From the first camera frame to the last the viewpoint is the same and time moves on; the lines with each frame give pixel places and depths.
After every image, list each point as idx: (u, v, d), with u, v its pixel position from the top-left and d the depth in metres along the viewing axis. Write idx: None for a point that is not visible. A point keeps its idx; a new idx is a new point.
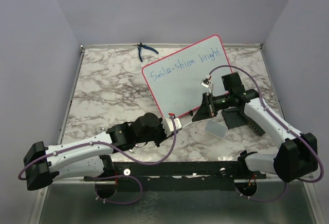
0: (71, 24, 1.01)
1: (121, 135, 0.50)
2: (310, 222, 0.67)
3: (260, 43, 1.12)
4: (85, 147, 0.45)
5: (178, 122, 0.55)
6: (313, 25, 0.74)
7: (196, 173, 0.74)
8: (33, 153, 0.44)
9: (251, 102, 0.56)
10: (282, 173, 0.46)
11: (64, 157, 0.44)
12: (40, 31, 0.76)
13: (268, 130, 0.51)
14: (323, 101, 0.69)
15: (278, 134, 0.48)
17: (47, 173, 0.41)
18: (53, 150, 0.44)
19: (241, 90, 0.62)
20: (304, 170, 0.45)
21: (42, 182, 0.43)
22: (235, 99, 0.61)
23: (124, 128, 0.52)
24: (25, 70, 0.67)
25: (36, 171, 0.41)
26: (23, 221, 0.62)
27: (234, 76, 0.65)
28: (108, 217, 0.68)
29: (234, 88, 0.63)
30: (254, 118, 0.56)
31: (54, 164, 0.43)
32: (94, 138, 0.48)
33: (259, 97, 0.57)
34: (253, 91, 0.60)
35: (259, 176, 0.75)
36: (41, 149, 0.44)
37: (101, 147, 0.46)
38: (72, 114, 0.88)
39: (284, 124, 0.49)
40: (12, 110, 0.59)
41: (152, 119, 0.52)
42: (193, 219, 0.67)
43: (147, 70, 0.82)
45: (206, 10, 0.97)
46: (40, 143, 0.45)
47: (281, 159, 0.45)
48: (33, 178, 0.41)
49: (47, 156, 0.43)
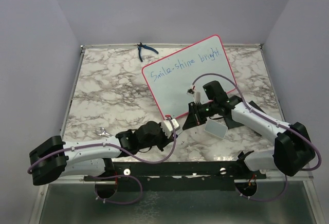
0: (72, 24, 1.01)
1: (123, 142, 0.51)
2: (310, 222, 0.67)
3: (260, 44, 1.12)
4: (98, 147, 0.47)
5: (176, 122, 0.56)
6: (313, 24, 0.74)
7: (196, 173, 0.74)
8: (50, 146, 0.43)
9: (236, 108, 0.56)
10: (286, 168, 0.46)
11: (79, 153, 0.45)
12: (40, 30, 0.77)
13: (259, 129, 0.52)
14: (322, 101, 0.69)
15: (269, 130, 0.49)
17: (64, 167, 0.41)
18: (70, 145, 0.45)
19: (225, 98, 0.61)
20: (305, 160, 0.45)
21: (52, 175, 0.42)
22: (221, 109, 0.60)
23: (127, 134, 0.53)
24: (25, 69, 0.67)
25: (51, 165, 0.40)
26: (23, 221, 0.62)
27: (214, 85, 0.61)
28: (108, 217, 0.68)
29: (218, 97, 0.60)
30: (243, 122, 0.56)
31: (71, 159, 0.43)
32: (106, 140, 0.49)
33: (242, 101, 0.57)
34: (237, 97, 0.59)
35: (259, 176, 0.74)
36: (59, 143, 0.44)
37: (111, 149, 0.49)
38: (72, 114, 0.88)
39: (271, 119, 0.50)
40: (12, 110, 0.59)
41: (153, 127, 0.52)
42: (193, 219, 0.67)
43: (147, 70, 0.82)
45: (206, 10, 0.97)
46: (57, 136, 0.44)
47: (279, 154, 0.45)
48: (48, 170, 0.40)
49: (65, 150, 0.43)
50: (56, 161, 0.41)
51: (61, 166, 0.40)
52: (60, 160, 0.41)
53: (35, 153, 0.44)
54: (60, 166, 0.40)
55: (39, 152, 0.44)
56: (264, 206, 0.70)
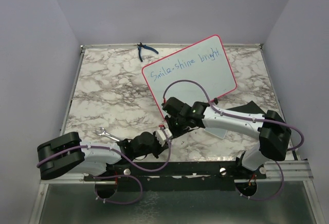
0: (72, 24, 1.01)
1: (121, 149, 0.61)
2: (309, 221, 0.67)
3: (260, 43, 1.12)
4: (105, 150, 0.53)
5: (168, 130, 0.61)
6: (313, 24, 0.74)
7: (196, 173, 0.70)
8: (67, 141, 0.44)
9: (204, 116, 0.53)
10: (276, 156, 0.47)
11: (92, 152, 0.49)
12: (40, 30, 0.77)
13: (237, 129, 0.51)
14: (322, 103, 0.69)
15: (249, 129, 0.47)
17: (80, 162, 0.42)
18: (86, 143, 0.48)
19: (188, 108, 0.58)
20: (287, 139, 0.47)
21: (62, 171, 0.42)
22: (190, 122, 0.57)
23: (124, 144, 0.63)
24: (25, 70, 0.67)
25: (68, 159, 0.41)
26: (23, 221, 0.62)
27: (172, 101, 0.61)
28: (107, 217, 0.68)
29: (182, 111, 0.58)
30: (219, 127, 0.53)
31: (86, 155, 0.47)
32: (111, 146, 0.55)
33: (209, 106, 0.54)
34: (200, 103, 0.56)
35: (259, 176, 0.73)
36: (76, 139, 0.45)
37: (114, 154, 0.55)
38: (72, 114, 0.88)
39: (245, 116, 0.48)
40: (12, 110, 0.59)
41: (147, 137, 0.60)
42: (193, 219, 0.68)
43: (147, 70, 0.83)
45: (206, 10, 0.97)
46: (75, 133, 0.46)
47: (266, 148, 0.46)
48: (64, 163, 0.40)
49: (83, 147, 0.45)
50: (73, 155, 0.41)
51: (79, 161, 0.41)
52: (78, 154, 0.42)
53: (48, 146, 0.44)
54: (79, 161, 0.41)
55: (53, 145, 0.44)
56: (263, 206, 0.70)
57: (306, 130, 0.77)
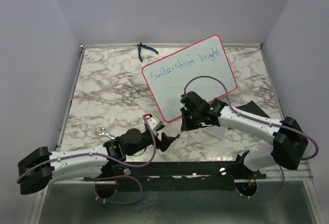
0: (71, 24, 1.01)
1: (111, 151, 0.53)
2: (310, 222, 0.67)
3: (260, 43, 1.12)
4: (85, 157, 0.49)
5: (152, 119, 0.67)
6: (313, 24, 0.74)
7: (196, 173, 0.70)
8: (36, 157, 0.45)
9: (221, 113, 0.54)
10: (288, 164, 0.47)
11: (66, 163, 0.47)
12: (39, 30, 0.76)
13: (252, 132, 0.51)
14: (322, 103, 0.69)
15: (263, 132, 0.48)
17: (49, 178, 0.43)
18: (56, 156, 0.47)
19: (206, 105, 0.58)
20: (302, 149, 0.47)
21: (39, 186, 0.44)
22: (206, 117, 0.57)
23: (114, 143, 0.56)
24: (25, 69, 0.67)
25: (37, 175, 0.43)
26: (23, 221, 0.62)
27: (192, 95, 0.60)
28: (108, 217, 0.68)
29: (199, 107, 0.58)
30: (234, 127, 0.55)
31: (57, 168, 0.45)
32: (93, 150, 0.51)
33: (227, 105, 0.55)
34: (218, 101, 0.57)
35: (259, 176, 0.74)
36: (46, 154, 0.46)
37: (98, 158, 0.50)
38: (72, 114, 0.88)
39: (262, 120, 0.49)
40: (12, 110, 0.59)
41: (133, 135, 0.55)
42: (193, 219, 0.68)
43: (147, 70, 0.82)
45: (206, 9, 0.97)
46: (44, 147, 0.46)
47: (278, 153, 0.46)
48: (34, 181, 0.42)
49: (51, 162, 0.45)
50: (42, 171, 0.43)
51: (47, 177, 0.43)
52: (46, 171, 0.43)
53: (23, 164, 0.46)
54: (46, 177, 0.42)
55: (28, 162, 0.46)
56: (264, 206, 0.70)
57: (306, 130, 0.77)
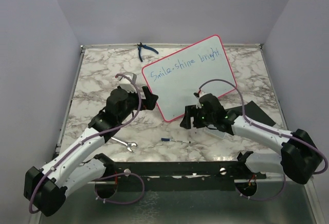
0: (71, 24, 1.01)
1: (104, 124, 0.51)
2: (310, 222, 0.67)
3: (260, 43, 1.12)
4: (78, 149, 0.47)
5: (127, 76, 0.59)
6: (313, 25, 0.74)
7: (196, 173, 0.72)
8: (31, 181, 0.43)
9: (235, 122, 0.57)
10: (298, 176, 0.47)
11: (64, 167, 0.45)
12: (39, 30, 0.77)
13: (263, 142, 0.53)
14: (321, 103, 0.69)
15: (273, 142, 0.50)
17: (56, 188, 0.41)
18: (49, 167, 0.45)
19: (222, 113, 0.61)
20: (315, 164, 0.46)
21: (56, 200, 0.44)
22: (221, 125, 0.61)
23: (100, 116, 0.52)
24: (25, 69, 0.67)
25: (44, 193, 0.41)
26: (23, 221, 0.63)
27: (213, 100, 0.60)
28: (107, 217, 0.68)
29: (216, 112, 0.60)
30: (248, 136, 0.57)
31: (59, 176, 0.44)
32: (81, 137, 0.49)
33: (242, 114, 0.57)
34: (234, 111, 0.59)
35: (259, 176, 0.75)
36: (38, 173, 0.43)
37: (92, 142, 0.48)
38: (72, 114, 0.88)
39: (273, 130, 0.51)
40: (12, 111, 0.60)
41: (119, 94, 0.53)
42: (193, 219, 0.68)
43: (147, 70, 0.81)
45: (206, 9, 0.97)
46: (33, 168, 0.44)
47: (288, 164, 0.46)
48: (46, 199, 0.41)
49: (47, 174, 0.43)
50: (46, 188, 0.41)
51: (55, 188, 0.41)
52: (50, 185, 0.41)
53: (27, 194, 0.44)
54: (54, 189, 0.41)
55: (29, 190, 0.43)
56: (263, 206, 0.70)
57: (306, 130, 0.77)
